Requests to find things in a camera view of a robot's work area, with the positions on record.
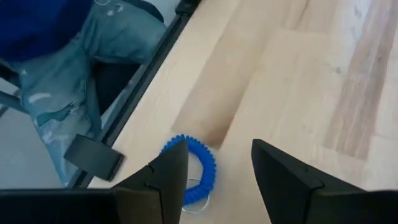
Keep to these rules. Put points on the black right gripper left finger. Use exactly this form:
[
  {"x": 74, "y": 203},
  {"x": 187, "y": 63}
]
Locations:
[{"x": 158, "y": 193}]

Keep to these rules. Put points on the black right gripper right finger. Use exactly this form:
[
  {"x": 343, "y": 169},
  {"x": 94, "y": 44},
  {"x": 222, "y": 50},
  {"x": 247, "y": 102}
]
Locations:
[{"x": 286, "y": 193}]

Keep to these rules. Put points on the blue spiral wrist coil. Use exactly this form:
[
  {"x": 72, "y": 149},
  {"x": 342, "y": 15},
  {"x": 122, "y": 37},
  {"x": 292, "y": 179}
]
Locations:
[{"x": 208, "y": 168}]

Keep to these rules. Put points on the black edge clamp tab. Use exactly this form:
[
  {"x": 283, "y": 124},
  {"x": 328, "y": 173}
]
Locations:
[{"x": 93, "y": 157}]

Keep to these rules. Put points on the black chair seat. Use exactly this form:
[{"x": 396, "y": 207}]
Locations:
[{"x": 115, "y": 84}]

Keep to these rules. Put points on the person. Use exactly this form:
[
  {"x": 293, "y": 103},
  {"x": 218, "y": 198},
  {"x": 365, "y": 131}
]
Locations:
[{"x": 62, "y": 77}]

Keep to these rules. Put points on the black table edge rail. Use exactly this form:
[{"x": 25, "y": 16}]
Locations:
[{"x": 149, "y": 74}]

